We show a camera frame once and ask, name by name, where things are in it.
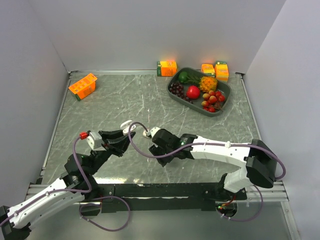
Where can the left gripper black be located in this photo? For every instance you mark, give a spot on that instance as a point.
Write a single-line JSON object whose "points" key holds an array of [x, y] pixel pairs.
{"points": [[116, 146]]}

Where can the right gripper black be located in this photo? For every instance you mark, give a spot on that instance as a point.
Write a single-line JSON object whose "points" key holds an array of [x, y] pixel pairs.
{"points": [[156, 149]]}

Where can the white earbud charging case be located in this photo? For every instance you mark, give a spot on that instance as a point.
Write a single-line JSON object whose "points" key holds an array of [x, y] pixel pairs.
{"points": [[125, 126]]}

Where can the beige earbud charging case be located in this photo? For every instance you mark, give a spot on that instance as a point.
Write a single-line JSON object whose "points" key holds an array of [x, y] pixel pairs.
{"points": [[146, 134]]}

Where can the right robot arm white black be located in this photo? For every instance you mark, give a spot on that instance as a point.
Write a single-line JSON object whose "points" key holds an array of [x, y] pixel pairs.
{"points": [[255, 161]]}

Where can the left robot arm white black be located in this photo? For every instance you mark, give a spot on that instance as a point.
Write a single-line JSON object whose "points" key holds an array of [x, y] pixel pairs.
{"points": [[75, 185]]}

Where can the purple grape bunch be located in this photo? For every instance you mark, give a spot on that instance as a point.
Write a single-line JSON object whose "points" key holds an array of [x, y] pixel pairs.
{"points": [[177, 89]]}

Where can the red apple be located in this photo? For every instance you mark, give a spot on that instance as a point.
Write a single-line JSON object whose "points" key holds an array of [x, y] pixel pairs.
{"points": [[193, 92]]}

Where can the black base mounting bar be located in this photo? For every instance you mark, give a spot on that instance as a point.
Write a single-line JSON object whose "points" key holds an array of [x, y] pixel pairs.
{"points": [[159, 196]]}

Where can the orange juice carton left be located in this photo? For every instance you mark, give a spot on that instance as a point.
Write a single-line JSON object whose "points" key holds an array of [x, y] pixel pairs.
{"points": [[83, 87]]}

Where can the red cherry bunch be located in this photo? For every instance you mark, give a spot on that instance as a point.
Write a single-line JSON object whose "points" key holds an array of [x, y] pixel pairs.
{"points": [[213, 101]]}

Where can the green lime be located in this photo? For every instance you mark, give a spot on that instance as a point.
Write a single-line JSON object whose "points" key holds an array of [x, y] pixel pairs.
{"points": [[183, 77]]}

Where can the green leafy sprig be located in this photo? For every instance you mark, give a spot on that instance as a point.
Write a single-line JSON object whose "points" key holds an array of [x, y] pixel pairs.
{"points": [[193, 80]]}

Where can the orange spiky fruit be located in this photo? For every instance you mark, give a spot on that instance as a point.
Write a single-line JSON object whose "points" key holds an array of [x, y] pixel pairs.
{"points": [[208, 83]]}

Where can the orange juice carton centre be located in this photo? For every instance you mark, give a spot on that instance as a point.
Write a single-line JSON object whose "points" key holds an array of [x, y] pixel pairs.
{"points": [[166, 68]]}

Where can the orange juice carton lying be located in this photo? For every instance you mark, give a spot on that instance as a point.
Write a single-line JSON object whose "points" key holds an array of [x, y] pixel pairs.
{"points": [[208, 69]]}

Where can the orange juice carton right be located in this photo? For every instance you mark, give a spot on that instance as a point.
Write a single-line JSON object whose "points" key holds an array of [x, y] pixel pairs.
{"points": [[221, 71]]}

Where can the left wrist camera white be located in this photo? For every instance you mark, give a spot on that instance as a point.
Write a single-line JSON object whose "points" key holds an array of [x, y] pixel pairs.
{"points": [[95, 141]]}

